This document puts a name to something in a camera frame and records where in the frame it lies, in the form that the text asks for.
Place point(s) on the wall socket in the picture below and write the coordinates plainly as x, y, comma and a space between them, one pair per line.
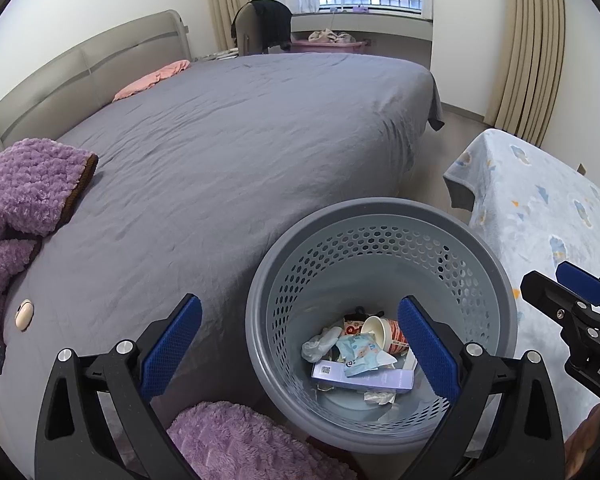
582, 168

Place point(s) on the blue white wipes packet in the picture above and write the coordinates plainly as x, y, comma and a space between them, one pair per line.
362, 355

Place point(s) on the pink plastic basin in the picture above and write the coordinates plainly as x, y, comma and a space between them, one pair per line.
330, 48

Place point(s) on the beige padded headboard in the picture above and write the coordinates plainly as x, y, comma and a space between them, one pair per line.
80, 67

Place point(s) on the pile of clothes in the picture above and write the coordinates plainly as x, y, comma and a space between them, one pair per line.
330, 36

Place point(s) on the white cloth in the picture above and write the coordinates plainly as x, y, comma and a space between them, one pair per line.
320, 344

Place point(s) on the bed with grey sheet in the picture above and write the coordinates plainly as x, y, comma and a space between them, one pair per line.
240, 150

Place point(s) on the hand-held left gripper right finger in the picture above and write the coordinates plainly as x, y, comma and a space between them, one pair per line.
427, 350

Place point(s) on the grey perforated wastebasket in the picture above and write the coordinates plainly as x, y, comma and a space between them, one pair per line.
290, 280

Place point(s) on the light blue printed blanket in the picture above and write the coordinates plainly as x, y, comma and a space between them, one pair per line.
540, 210

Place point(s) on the silver foil wrapper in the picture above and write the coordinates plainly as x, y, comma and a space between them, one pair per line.
380, 398

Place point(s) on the purple fleece garment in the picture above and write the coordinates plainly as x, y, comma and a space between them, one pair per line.
25, 185

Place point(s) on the beige curtain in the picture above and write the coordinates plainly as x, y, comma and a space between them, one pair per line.
527, 50
225, 0

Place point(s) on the small round white device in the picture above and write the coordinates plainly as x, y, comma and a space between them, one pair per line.
24, 315

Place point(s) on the chair with black garment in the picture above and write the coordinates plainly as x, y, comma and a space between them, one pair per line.
262, 22

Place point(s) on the pink pillow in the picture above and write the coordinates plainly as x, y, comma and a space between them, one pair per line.
152, 78

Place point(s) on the long beige red snack wrapper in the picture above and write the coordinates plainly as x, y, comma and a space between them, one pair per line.
351, 329

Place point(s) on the person's right forearm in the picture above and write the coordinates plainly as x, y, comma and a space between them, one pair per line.
592, 440

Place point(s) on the white red paper cup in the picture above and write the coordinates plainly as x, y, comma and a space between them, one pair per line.
387, 335

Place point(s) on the purple cardboard box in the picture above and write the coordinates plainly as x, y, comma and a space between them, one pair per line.
350, 376

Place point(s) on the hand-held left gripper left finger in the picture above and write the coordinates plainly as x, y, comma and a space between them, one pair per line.
172, 347

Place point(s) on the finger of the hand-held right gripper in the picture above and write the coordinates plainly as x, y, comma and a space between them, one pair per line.
582, 282
547, 292

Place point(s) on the person's purple fleece left leg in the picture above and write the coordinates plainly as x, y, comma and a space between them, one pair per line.
240, 445

